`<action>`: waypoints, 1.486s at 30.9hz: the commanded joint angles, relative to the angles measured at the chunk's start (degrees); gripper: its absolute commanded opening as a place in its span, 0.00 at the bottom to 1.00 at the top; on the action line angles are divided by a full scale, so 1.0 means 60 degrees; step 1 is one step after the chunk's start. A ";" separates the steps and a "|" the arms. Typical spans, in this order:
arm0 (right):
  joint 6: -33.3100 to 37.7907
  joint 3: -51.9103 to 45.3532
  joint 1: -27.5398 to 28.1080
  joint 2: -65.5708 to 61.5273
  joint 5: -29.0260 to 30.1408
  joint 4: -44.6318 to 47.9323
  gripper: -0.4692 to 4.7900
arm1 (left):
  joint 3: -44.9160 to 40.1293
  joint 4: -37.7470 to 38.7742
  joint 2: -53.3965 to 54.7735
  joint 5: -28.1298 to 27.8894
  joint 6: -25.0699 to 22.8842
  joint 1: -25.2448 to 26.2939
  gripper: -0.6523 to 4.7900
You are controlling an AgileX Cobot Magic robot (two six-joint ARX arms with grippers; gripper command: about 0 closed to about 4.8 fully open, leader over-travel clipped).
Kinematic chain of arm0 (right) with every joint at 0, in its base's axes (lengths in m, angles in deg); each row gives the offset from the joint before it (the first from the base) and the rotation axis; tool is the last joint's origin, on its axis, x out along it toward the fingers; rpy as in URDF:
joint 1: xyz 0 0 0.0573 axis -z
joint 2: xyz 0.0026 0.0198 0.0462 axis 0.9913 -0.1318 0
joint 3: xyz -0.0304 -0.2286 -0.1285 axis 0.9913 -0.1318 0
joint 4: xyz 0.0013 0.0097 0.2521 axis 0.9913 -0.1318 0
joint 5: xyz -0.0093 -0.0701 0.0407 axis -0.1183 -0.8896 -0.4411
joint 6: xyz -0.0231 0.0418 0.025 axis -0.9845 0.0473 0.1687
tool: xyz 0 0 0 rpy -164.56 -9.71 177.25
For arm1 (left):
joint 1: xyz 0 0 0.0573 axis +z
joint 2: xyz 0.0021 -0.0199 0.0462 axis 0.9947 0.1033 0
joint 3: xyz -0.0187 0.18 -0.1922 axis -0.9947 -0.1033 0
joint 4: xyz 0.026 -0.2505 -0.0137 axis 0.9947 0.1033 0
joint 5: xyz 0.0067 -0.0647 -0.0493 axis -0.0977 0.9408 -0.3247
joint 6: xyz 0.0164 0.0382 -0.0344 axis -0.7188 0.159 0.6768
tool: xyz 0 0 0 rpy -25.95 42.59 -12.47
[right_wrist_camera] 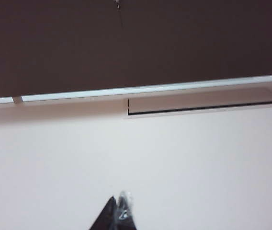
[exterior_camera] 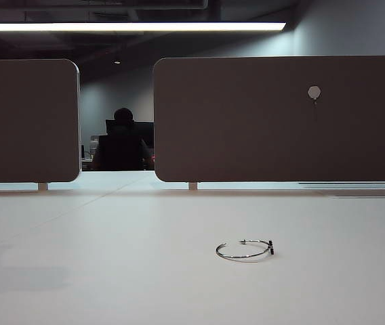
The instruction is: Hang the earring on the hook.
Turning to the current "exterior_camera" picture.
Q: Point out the white adhesive wall hook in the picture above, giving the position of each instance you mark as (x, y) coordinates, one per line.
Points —
(314, 91)

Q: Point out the right grey desk divider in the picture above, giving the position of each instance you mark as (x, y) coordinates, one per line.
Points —
(246, 135)

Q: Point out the black office chair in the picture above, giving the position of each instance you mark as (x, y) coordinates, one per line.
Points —
(121, 152)

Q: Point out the dark computer monitor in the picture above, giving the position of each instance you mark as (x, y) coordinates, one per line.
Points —
(146, 130)

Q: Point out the left grey desk divider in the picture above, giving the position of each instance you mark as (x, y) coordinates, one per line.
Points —
(23, 122)

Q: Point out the silver hoop earring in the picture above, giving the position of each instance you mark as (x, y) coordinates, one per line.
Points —
(238, 258)

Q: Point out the grey desk divider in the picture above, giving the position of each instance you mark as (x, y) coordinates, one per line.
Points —
(23, 122)
(246, 135)

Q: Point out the long ceiling light strip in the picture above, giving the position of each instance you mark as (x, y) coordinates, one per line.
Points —
(128, 27)

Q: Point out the seated person in dark clothes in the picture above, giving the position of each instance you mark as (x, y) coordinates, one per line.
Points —
(123, 115)

